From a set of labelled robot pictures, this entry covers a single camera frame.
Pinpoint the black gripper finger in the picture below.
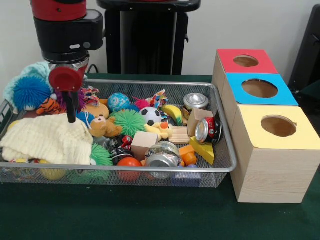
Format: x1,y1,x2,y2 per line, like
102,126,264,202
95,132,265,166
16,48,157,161
65,90,80,125

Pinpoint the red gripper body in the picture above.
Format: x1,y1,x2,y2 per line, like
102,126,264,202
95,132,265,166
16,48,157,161
48,65,89,93

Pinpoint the mint green cloth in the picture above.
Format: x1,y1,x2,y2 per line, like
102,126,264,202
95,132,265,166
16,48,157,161
2,61,52,114

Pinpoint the clear mesh bin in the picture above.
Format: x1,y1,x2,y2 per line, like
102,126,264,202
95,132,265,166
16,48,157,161
0,77,238,188

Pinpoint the wooden box with three holes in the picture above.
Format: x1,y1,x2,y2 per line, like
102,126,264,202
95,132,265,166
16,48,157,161
212,48,320,204

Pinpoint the purple spiky ball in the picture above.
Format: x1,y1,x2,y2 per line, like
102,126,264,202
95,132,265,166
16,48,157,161
53,89,87,113

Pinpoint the brown teddy bear toy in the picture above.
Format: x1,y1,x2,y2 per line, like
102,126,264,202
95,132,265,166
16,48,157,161
82,102,124,139

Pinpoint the blue spiky ball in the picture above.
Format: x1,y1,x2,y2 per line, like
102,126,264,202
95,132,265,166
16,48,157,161
12,75,53,112

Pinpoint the cream yellow cloth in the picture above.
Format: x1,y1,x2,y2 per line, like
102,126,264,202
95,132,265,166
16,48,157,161
0,114,95,166

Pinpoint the green spiky ball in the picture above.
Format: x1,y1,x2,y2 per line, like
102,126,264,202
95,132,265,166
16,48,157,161
111,109,147,139

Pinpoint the orange red ball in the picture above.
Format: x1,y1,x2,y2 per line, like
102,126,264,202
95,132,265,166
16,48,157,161
116,157,143,182

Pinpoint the black and white soccer ball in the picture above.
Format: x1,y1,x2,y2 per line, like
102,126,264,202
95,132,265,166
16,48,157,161
139,106,164,127

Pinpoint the crushed silver can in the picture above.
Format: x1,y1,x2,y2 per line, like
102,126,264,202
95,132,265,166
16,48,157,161
144,141,183,180

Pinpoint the dark green table cloth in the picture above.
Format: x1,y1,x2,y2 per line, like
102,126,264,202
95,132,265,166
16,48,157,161
0,72,320,240

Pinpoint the yellow wedge block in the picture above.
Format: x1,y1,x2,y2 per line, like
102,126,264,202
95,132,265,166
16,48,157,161
189,136,216,166

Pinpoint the black chair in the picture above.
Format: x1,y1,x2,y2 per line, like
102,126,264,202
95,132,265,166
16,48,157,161
289,4,320,101

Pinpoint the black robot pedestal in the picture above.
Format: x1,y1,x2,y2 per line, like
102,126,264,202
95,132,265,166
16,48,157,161
96,0,202,76

